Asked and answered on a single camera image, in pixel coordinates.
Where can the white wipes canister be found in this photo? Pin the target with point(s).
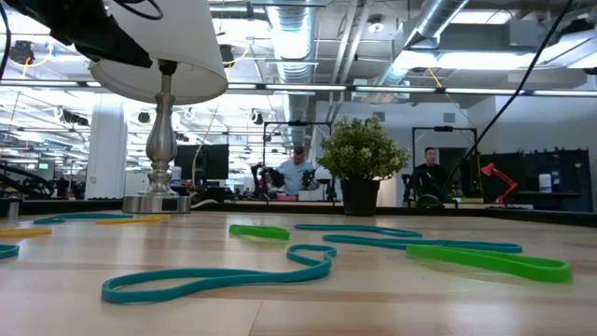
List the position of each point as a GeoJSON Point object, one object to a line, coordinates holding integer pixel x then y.
{"type": "Point", "coordinates": [176, 176]}
{"type": "Point", "coordinates": [545, 183]}

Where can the white pillar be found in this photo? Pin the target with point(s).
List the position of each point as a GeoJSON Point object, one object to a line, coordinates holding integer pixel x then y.
{"type": "Point", "coordinates": [106, 149]}

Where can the silver ventilation duct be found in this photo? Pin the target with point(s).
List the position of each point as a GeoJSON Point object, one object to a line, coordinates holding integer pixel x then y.
{"type": "Point", "coordinates": [294, 56]}
{"type": "Point", "coordinates": [434, 18]}

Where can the black background robot arm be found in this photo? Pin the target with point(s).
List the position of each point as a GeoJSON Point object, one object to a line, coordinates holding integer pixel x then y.
{"type": "Point", "coordinates": [23, 184]}
{"type": "Point", "coordinates": [268, 179]}

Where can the white shade silver table lamp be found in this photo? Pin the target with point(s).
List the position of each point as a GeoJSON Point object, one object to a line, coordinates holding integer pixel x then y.
{"type": "Point", "coordinates": [186, 46]}

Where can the yellow rubber band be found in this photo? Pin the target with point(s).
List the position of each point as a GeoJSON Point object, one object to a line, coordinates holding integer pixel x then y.
{"type": "Point", "coordinates": [135, 219]}
{"type": "Point", "coordinates": [23, 232]}

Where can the teal rubber band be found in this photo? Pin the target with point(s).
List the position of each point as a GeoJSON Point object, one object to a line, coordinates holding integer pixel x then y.
{"type": "Point", "coordinates": [420, 243]}
{"type": "Point", "coordinates": [84, 216]}
{"type": "Point", "coordinates": [7, 252]}
{"type": "Point", "coordinates": [354, 228]}
{"type": "Point", "coordinates": [210, 277]}

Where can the red desk lamp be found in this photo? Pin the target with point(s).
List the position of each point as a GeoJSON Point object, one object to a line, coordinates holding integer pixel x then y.
{"type": "Point", "coordinates": [490, 169]}

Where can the green plant in black pot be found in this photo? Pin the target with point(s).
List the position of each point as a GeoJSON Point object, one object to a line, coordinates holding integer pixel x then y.
{"type": "Point", "coordinates": [361, 154]}

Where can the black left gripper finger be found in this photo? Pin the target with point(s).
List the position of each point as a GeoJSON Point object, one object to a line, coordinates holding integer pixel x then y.
{"type": "Point", "coordinates": [116, 49]}

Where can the dark shelving unit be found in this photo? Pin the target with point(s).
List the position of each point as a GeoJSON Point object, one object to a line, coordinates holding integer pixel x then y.
{"type": "Point", "coordinates": [569, 172]}

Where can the person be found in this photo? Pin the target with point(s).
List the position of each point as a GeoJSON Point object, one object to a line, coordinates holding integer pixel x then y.
{"type": "Point", "coordinates": [294, 175]}
{"type": "Point", "coordinates": [429, 179]}

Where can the green rubber band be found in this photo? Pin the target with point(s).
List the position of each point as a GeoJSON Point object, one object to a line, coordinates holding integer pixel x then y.
{"type": "Point", "coordinates": [261, 232]}
{"type": "Point", "coordinates": [490, 261]}

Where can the black computer monitor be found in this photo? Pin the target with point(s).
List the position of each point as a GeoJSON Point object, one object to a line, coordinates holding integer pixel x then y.
{"type": "Point", "coordinates": [210, 161]}

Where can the black background rig frame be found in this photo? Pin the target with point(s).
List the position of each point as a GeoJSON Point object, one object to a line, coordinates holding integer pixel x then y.
{"type": "Point", "coordinates": [443, 128]}
{"type": "Point", "coordinates": [298, 123]}

